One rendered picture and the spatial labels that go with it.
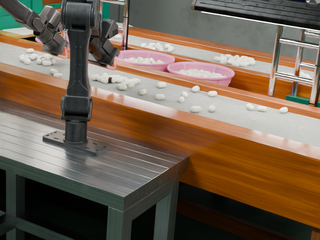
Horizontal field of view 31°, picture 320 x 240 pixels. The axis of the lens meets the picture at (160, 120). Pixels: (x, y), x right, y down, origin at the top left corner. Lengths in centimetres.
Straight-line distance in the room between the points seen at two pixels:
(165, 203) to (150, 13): 255
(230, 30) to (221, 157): 224
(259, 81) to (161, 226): 89
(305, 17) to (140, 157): 63
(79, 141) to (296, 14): 74
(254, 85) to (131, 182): 102
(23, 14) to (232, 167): 100
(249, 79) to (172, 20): 169
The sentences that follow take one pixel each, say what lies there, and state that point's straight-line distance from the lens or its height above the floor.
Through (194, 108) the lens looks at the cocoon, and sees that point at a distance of 183.
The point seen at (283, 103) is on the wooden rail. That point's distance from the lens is 197.
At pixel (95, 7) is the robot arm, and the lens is 156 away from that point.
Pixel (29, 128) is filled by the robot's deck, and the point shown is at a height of 67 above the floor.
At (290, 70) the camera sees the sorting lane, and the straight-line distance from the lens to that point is 261.
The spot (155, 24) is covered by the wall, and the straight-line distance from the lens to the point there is 405.
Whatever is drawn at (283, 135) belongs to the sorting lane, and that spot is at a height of 74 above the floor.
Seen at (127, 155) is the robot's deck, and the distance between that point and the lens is 164.
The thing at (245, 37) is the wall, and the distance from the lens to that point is 377.
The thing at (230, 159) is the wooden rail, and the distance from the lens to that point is 161.
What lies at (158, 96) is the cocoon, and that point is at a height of 75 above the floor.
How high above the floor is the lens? 128
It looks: 18 degrees down
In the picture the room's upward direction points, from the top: 5 degrees clockwise
